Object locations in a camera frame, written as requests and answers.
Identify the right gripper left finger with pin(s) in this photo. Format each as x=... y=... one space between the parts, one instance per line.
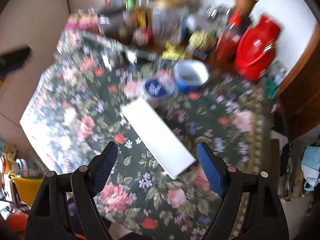
x=101 y=167

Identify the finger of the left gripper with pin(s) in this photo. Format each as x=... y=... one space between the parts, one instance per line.
x=14 y=60

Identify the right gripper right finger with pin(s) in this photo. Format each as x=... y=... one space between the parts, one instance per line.
x=214 y=168

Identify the long white box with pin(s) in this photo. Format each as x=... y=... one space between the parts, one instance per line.
x=165 y=147

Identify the blue white plastic cup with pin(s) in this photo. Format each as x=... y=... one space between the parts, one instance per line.
x=191 y=75

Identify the blue lid small container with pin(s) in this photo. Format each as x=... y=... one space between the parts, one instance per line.
x=156 y=89

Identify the yellow green snack packet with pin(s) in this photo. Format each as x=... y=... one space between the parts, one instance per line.
x=173 y=53

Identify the floral green tablecloth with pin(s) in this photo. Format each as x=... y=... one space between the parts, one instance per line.
x=76 y=110

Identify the pink patterned bag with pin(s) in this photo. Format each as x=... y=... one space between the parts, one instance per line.
x=85 y=22

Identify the light blue bag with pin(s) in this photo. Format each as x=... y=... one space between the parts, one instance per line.
x=310 y=167

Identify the teal green cloth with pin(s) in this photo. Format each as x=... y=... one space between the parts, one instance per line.
x=271 y=88

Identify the brown wooden door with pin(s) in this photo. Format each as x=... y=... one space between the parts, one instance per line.
x=299 y=92

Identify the red sauce bottle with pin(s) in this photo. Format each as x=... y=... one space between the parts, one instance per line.
x=228 y=40

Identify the red thermos jug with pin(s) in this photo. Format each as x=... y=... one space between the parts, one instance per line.
x=257 y=48

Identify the custard apple fruit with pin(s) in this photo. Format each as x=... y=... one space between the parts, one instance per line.
x=202 y=41

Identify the green cap bottle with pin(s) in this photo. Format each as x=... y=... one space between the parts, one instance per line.
x=130 y=5

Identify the small red round can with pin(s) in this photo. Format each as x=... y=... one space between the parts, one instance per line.
x=141 y=37

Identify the gold lid plastic jar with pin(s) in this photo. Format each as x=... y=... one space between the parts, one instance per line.
x=169 y=19

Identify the brown clay vase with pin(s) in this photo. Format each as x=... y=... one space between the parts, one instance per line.
x=245 y=6

